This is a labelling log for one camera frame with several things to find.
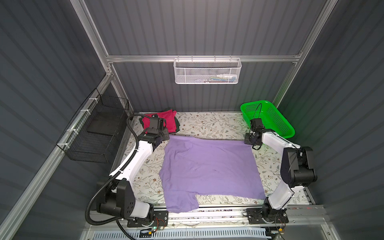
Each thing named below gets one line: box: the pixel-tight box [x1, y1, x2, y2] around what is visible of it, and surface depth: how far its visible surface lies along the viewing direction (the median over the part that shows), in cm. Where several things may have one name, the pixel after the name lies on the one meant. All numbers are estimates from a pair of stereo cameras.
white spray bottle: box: [216, 74, 238, 80], surface depth 93 cm
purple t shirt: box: [159, 135, 267, 213], surface depth 91 cm
